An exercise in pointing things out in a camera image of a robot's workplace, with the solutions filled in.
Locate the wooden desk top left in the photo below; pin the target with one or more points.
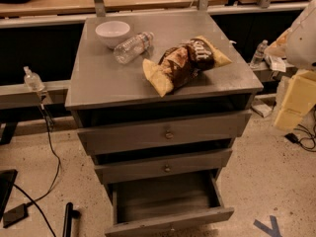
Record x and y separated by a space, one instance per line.
67 7

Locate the bottom grey drawer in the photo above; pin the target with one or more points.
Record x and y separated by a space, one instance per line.
166 204

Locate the white bowl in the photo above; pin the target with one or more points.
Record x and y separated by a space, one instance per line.
112 33

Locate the dark monitor edge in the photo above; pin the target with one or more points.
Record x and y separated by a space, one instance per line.
7 180

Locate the top grey drawer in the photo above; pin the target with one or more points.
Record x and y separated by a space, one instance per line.
107 139

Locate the grey drawer cabinet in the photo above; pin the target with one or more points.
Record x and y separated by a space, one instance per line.
105 92

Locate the black power adapter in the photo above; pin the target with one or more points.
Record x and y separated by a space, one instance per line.
292 138
15 215

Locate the brown chip bag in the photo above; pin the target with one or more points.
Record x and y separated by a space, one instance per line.
181 64

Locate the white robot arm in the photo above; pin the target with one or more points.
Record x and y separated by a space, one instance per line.
298 45

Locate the black power adapter right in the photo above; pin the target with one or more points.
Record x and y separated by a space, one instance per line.
292 138

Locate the black bar on floor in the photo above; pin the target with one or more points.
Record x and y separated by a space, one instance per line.
70 214

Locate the small flat box on floor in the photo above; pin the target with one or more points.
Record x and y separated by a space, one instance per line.
261 108

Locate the small bottle on right rail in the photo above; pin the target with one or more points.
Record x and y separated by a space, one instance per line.
259 54

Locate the black power adapter left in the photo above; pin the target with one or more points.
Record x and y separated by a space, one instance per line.
15 215

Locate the small bottle on left rail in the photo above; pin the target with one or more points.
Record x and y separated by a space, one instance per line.
32 80

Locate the middle grey drawer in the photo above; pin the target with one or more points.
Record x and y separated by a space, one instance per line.
163 166

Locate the small bottle on rail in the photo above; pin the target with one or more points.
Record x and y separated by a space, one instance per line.
32 80
259 54

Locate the white packet on rail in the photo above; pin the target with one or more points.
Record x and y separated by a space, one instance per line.
275 63

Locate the clear plastic water bottle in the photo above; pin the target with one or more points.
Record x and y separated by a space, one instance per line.
131 48

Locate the grey drawer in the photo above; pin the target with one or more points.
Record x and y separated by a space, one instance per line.
166 204
163 166
107 139

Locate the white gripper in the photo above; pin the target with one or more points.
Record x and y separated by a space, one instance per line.
302 41

